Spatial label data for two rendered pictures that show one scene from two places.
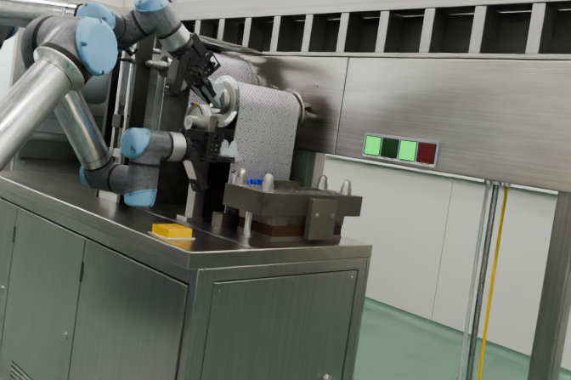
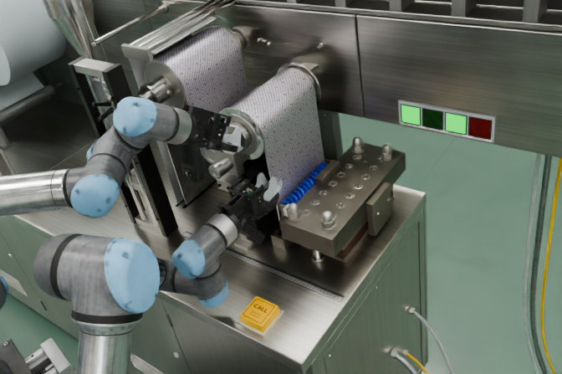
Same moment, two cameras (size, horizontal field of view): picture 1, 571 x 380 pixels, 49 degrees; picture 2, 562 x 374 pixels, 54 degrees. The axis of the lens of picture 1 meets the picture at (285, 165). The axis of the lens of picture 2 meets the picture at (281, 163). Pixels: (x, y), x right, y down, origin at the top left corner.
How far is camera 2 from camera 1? 0.98 m
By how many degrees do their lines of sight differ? 31
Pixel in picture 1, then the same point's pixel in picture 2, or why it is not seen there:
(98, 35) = (134, 275)
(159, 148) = (215, 253)
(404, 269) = not seen: hidden behind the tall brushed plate
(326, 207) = (383, 199)
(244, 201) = (309, 241)
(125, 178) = (193, 289)
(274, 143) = (303, 138)
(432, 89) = (478, 61)
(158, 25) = (155, 137)
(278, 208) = (345, 238)
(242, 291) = (344, 335)
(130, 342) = not seen: outside the picture
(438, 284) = not seen: hidden behind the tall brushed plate
